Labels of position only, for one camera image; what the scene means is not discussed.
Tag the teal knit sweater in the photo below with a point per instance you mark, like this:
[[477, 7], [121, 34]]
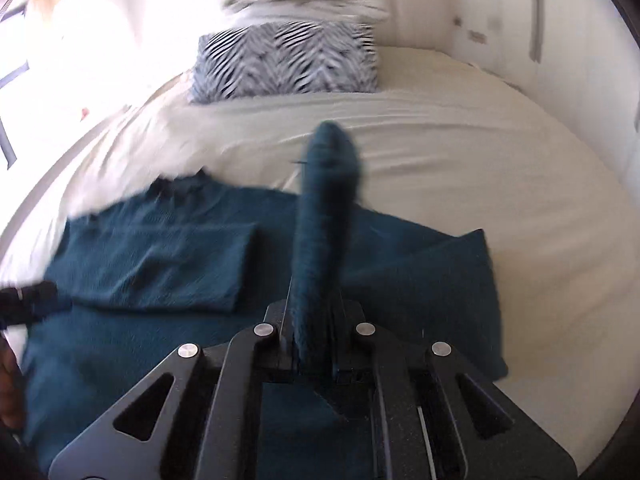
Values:
[[150, 260]]

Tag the wall socket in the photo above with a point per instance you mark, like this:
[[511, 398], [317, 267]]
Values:
[[477, 37]]

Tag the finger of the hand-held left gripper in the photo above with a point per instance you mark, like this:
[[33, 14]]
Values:
[[35, 300]]

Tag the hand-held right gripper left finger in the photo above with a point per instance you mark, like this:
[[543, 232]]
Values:
[[277, 355]]

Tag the person's left hand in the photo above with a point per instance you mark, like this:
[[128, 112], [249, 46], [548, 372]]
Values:
[[9, 390]]

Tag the white wardrobe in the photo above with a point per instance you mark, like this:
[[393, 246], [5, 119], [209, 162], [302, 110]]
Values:
[[575, 60]]

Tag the beige bed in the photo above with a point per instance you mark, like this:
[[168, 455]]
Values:
[[450, 160]]

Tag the folded beige bedding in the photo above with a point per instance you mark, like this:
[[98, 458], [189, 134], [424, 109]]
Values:
[[305, 0]]

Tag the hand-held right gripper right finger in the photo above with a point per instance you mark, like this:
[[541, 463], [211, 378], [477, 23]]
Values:
[[357, 350]]

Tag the zebra print pillow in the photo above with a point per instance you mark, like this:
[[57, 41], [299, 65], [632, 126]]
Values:
[[285, 62]]

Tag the dark window frame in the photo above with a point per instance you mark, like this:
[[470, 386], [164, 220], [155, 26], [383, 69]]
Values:
[[7, 152]]

